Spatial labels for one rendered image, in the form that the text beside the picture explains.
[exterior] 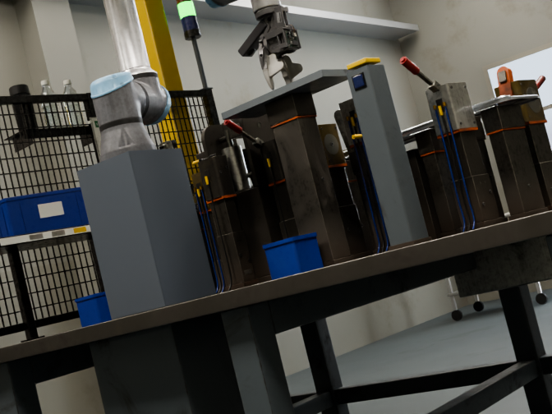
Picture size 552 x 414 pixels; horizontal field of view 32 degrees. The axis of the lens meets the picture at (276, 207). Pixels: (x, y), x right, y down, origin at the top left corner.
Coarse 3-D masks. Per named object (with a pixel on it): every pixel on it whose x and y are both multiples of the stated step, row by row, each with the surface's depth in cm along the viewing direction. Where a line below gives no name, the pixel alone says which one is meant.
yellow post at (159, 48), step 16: (144, 0) 401; (160, 0) 407; (144, 16) 402; (160, 16) 405; (144, 32) 403; (160, 32) 403; (160, 48) 401; (160, 64) 399; (176, 64) 405; (160, 80) 399; (176, 80) 403; (176, 112) 399; (160, 128) 403; (176, 128) 397; (192, 128) 403; (192, 144) 401; (192, 160) 399
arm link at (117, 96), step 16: (96, 80) 254; (112, 80) 252; (128, 80) 254; (96, 96) 253; (112, 96) 252; (128, 96) 253; (144, 96) 260; (96, 112) 255; (112, 112) 251; (128, 112) 252; (144, 112) 261
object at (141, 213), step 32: (128, 160) 243; (160, 160) 251; (96, 192) 250; (128, 192) 244; (160, 192) 248; (96, 224) 251; (128, 224) 244; (160, 224) 245; (192, 224) 254; (128, 256) 245; (160, 256) 242; (192, 256) 251; (128, 288) 246; (160, 288) 240; (192, 288) 249
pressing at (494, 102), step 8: (504, 96) 238; (512, 96) 239; (520, 96) 241; (528, 96) 244; (536, 96) 247; (480, 104) 242; (488, 104) 240; (496, 104) 250; (504, 104) 254; (520, 104) 255; (480, 112) 257; (432, 120) 252; (408, 128) 257; (416, 128) 255; (424, 128) 254; (432, 128) 268; (408, 136) 273; (344, 152) 272
